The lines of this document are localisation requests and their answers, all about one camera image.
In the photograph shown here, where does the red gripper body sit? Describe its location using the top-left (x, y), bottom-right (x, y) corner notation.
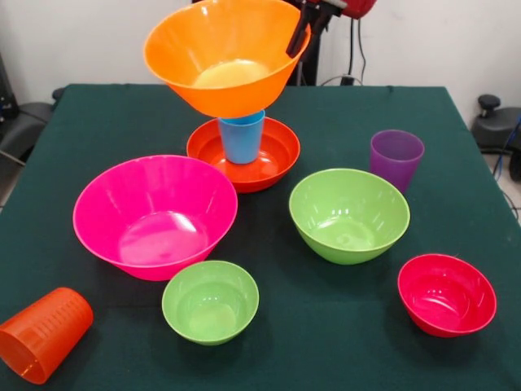
top-left (303, 0), bottom-right (378, 20)

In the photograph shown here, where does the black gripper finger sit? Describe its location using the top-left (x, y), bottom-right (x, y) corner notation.
top-left (286, 2), bottom-right (313, 58)
top-left (309, 4), bottom-right (331, 33)

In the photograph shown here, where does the large orange bowl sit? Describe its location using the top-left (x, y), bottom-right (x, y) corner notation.
top-left (142, 0), bottom-right (312, 119)

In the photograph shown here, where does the blue cup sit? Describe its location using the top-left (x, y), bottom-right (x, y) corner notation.
top-left (218, 108), bottom-right (266, 165)

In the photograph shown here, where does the red-orange bowl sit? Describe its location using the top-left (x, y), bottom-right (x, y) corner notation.
top-left (186, 116), bottom-right (301, 194)

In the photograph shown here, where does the purple cup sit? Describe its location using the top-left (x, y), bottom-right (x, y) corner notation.
top-left (369, 129), bottom-right (426, 195)

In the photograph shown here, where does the large green bowl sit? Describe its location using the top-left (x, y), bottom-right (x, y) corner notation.
top-left (288, 168), bottom-right (411, 266)

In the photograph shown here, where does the large pink bowl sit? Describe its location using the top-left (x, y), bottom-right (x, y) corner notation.
top-left (72, 154), bottom-right (239, 282)

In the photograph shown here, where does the small green bowl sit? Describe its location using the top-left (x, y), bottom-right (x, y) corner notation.
top-left (161, 260), bottom-right (261, 347)

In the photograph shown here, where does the red-orange cup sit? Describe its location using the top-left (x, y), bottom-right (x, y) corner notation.
top-left (0, 287), bottom-right (94, 385)

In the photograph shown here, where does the small pink bowl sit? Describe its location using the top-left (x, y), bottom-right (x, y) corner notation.
top-left (397, 253), bottom-right (498, 339)

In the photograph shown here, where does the dark green table cloth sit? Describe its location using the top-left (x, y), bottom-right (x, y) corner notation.
top-left (0, 83), bottom-right (521, 391)

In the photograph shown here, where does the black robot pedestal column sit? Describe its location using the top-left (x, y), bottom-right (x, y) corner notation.
top-left (284, 0), bottom-right (329, 86)

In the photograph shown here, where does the black wall cable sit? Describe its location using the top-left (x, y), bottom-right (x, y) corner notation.
top-left (348, 18), bottom-right (368, 83)

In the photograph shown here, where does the black pedestal leg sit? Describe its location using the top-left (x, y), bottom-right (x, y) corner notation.
top-left (471, 94), bottom-right (521, 182)
top-left (0, 101), bottom-right (54, 164)

